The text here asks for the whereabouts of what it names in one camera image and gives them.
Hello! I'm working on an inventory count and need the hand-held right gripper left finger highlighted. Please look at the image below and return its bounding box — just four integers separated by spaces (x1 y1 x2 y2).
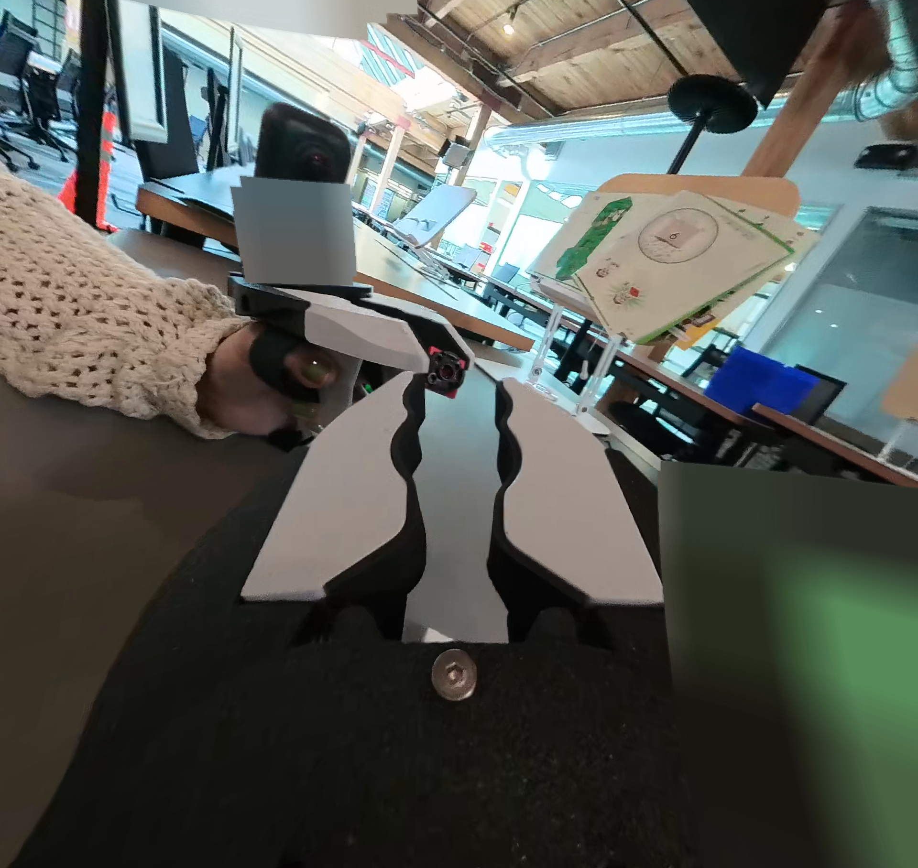
240 372 431 641

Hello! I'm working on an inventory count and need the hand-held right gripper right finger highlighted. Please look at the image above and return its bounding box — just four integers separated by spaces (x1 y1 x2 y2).
486 378 666 644

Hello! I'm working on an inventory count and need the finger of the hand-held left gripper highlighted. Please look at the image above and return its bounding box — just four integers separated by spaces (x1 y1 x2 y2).
304 296 433 374
361 300 476 369

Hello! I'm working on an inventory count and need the red and black lego piece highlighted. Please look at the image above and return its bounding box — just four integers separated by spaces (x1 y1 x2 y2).
425 347 472 400

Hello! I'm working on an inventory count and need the person's left forearm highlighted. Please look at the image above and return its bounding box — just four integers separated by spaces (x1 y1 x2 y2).
0 169 251 442

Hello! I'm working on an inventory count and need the lego instruction booklet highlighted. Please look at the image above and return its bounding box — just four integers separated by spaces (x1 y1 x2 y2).
527 190 820 347

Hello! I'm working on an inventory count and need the person's left hand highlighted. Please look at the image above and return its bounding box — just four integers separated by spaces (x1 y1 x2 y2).
203 323 338 446

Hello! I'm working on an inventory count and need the long wooden desk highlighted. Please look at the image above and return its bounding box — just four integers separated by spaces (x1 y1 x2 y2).
136 165 536 351
495 271 918 489

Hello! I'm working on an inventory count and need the white laptop on stand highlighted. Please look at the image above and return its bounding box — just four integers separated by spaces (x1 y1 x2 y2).
393 185 479 282

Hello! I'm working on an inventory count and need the clear acrylic booklet stand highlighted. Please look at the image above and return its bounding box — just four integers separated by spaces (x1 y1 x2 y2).
495 273 626 440

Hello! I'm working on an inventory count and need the black high-back chair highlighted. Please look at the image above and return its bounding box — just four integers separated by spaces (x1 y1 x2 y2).
131 43 200 182

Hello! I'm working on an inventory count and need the orange traffic cone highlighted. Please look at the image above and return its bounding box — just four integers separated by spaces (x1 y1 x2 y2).
56 109 117 232

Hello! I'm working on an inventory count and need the black pole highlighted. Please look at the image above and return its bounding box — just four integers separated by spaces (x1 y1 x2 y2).
74 0 110 227

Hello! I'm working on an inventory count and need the black office chair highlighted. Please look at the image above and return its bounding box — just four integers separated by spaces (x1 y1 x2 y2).
0 11 81 172

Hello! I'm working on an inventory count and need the light wooden board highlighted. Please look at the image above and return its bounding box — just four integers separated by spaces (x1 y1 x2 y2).
597 173 801 218

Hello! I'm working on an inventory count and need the black floor lamp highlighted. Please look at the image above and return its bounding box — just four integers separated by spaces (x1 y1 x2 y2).
667 75 758 175

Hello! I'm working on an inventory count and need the black monitor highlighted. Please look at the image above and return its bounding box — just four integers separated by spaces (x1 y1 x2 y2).
651 0 849 110

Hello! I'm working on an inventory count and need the silver ventilation duct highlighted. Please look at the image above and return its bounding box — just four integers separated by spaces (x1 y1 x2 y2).
484 58 918 152

